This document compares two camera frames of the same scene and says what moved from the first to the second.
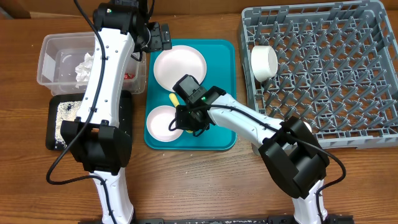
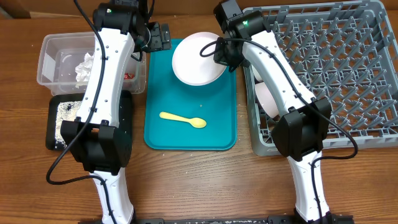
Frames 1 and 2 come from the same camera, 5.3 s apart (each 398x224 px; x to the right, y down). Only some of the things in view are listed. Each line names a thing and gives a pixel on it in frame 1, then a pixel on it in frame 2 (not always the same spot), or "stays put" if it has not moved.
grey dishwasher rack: (337, 70) stays put
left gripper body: (156, 42) stays put
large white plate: (173, 63) -> (190, 66)
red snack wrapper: (127, 76) stays put
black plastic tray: (125, 115) stays put
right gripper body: (185, 121) -> (224, 54)
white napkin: (83, 70) stays put
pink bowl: (158, 124) -> (266, 99)
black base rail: (271, 219) stays put
